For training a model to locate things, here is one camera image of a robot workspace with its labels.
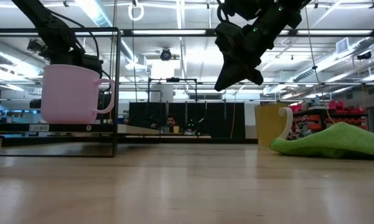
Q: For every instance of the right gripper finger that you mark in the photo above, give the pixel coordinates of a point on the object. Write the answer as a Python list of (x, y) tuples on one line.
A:
[(231, 76), (256, 77)]

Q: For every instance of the pink plastic mug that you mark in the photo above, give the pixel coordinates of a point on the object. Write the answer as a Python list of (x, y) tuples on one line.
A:
[(70, 93)]

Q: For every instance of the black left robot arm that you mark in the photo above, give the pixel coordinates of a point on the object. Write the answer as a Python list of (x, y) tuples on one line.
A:
[(49, 28)]

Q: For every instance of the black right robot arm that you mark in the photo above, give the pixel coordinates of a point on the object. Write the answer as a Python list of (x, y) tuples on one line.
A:
[(267, 18)]

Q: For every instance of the black partition screen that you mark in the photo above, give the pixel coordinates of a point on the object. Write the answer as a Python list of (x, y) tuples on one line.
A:
[(205, 119)]

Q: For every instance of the black ceiling-mounted device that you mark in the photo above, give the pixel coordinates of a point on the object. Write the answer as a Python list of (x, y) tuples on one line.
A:
[(36, 47)]

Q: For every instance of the person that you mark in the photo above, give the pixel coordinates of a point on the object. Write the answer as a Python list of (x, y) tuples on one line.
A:
[(171, 124)]

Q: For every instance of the rack with red bins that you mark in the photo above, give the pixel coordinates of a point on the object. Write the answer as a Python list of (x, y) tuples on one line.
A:
[(339, 113)]

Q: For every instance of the green cloth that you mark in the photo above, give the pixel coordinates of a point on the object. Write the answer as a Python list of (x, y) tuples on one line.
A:
[(339, 141)]

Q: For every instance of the round black ceiling camera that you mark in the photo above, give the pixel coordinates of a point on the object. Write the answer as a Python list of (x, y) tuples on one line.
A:
[(165, 54)]

